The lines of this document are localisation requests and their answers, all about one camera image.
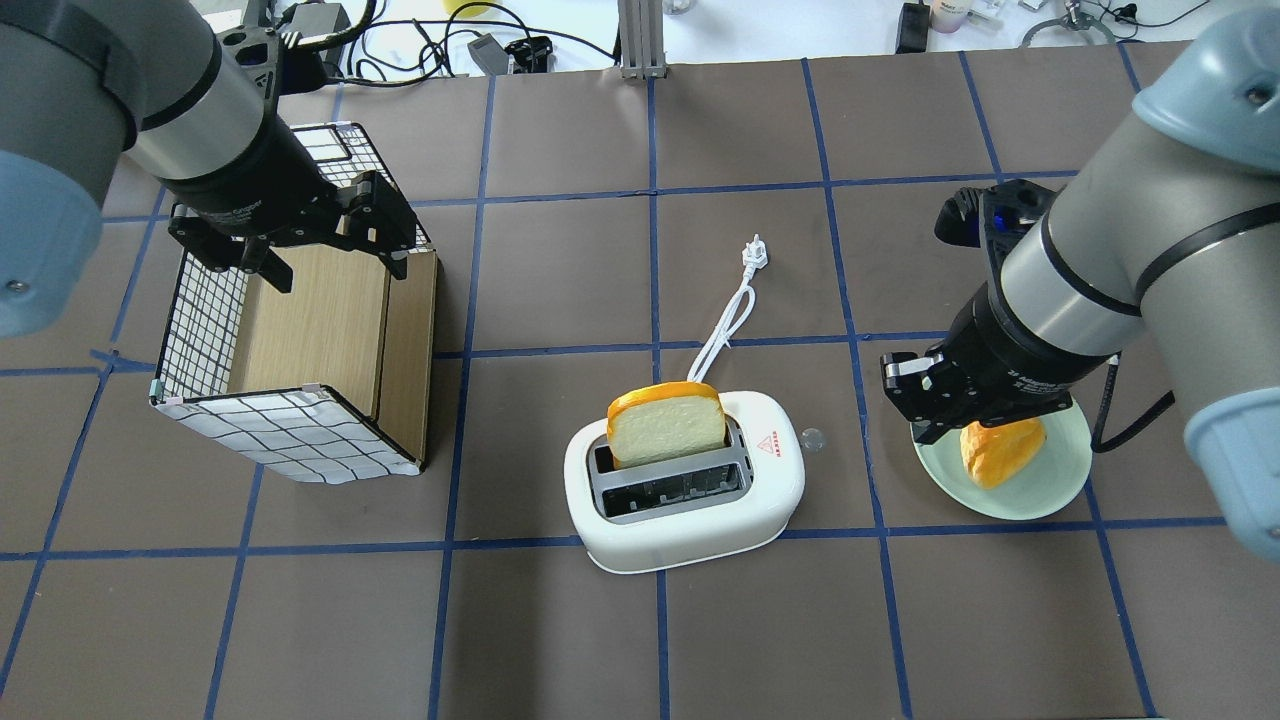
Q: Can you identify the white toaster power cord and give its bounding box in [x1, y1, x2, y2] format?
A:
[686, 234, 773, 386]

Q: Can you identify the wire basket with checkered liner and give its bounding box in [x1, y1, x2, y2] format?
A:
[148, 122, 438, 484]

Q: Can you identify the light green plate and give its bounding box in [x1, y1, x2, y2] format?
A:
[914, 404, 1093, 520]

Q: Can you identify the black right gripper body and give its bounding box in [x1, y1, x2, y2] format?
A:
[879, 352, 1074, 445]

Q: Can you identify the grey toaster lever knob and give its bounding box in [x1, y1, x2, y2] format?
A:
[800, 427, 827, 454]

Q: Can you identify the wooden board in basket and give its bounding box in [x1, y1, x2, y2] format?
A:
[228, 246, 438, 484]

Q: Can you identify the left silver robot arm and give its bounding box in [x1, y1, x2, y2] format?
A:
[1, 1, 419, 337]

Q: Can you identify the white two-slot toaster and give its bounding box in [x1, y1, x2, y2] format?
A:
[563, 391, 805, 575]

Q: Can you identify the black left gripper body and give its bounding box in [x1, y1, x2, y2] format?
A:
[166, 170, 419, 273]

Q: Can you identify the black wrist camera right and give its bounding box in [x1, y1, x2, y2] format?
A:
[934, 179, 1059, 282]

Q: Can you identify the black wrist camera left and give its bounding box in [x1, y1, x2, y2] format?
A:
[215, 1, 352, 108]

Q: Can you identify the toast slice in toaster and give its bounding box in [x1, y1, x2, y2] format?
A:
[605, 380, 728, 469]

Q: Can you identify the orange bread on plate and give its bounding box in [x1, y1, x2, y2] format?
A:
[959, 418, 1046, 489]

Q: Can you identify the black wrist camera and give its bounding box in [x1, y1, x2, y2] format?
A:
[934, 179, 1059, 282]
[215, 1, 352, 108]

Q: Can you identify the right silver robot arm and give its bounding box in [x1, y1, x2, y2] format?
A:
[879, 5, 1279, 561]

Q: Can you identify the aluminium frame post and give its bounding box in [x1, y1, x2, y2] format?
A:
[617, 0, 668, 79]

